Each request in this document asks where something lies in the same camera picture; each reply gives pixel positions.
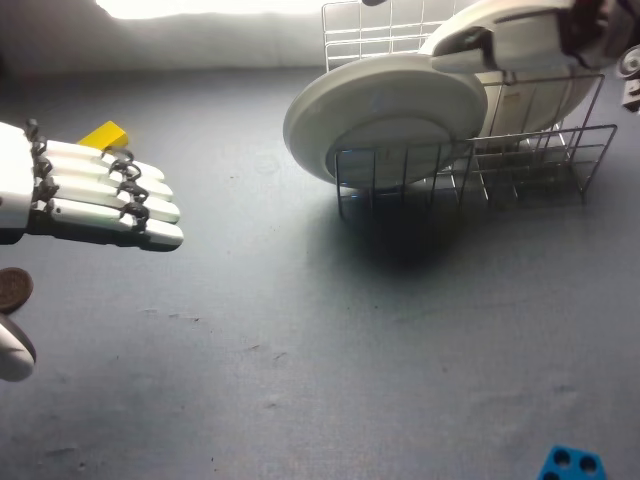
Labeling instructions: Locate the brown sandwich cookie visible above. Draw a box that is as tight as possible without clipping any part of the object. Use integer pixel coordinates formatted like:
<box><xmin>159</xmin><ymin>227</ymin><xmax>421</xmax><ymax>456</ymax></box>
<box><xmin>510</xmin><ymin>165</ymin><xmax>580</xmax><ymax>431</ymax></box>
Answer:
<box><xmin>0</xmin><ymin>267</ymin><xmax>35</xmax><ymax>316</ymax></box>

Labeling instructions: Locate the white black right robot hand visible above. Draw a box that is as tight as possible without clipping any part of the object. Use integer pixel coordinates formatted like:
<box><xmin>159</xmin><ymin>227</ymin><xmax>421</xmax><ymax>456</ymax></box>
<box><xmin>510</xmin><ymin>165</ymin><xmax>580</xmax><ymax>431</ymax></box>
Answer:
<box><xmin>430</xmin><ymin>0</ymin><xmax>640</xmax><ymax>74</ymax></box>

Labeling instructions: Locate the white plate black rim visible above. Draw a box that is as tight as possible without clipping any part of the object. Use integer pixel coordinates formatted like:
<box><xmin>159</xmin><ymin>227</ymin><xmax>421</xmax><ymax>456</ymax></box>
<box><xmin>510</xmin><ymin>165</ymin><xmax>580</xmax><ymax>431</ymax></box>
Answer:
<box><xmin>417</xmin><ymin>0</ymin><xmax>599</xmax><ymax>141</ymax></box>

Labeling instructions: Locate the blue block with holes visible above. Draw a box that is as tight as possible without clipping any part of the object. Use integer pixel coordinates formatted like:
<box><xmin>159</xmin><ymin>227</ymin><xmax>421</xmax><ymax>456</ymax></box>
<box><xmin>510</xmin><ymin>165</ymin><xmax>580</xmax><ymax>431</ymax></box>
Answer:
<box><xmin>537</xmin><ymin>444</ymin><xmax>609</xmax><ymax>480</ymax></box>

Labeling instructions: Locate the silver wire dish rack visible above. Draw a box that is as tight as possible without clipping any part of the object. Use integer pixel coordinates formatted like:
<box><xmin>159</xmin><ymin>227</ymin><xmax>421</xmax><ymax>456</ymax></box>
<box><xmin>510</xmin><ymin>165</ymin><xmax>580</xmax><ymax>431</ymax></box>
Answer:
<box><xmin>321</xmin><ymin>0</ymin><xmax>619</xmax><ymax>219</ymax></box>

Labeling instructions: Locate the grey table cloth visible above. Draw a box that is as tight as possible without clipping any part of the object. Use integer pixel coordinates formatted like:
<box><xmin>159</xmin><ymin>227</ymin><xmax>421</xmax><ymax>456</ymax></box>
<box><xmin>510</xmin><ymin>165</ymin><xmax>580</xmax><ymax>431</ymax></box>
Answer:
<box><xmin>0</xmin><ymin>64</ymin><xmax>640</xmax><ymax>480</ymax></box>

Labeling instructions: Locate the yellow rectangular block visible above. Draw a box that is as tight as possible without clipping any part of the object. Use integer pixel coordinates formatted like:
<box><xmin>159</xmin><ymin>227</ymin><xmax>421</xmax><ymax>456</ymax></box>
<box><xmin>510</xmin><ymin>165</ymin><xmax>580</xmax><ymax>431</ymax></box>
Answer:
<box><xmin>77</xmin><ymin>120</ymin><xmax>129</xmax><ymax>151</ymax></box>

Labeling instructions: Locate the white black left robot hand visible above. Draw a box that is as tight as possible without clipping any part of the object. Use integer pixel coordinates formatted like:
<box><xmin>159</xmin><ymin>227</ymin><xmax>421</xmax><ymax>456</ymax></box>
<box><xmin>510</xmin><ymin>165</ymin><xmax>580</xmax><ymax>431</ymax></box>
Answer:
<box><xmin>0</xmin><ymin>118</ymin><xmax>185</xmax><ymax>384</ymax></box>

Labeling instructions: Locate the white plate with grey smudge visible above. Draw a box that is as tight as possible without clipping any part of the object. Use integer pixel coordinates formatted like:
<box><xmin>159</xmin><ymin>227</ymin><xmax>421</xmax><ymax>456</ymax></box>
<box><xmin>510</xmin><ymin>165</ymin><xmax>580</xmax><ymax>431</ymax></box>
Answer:
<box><xmin>282</xmin><ymin>53</ymin><xmax>489</xmax><ymax>190</ymax></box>

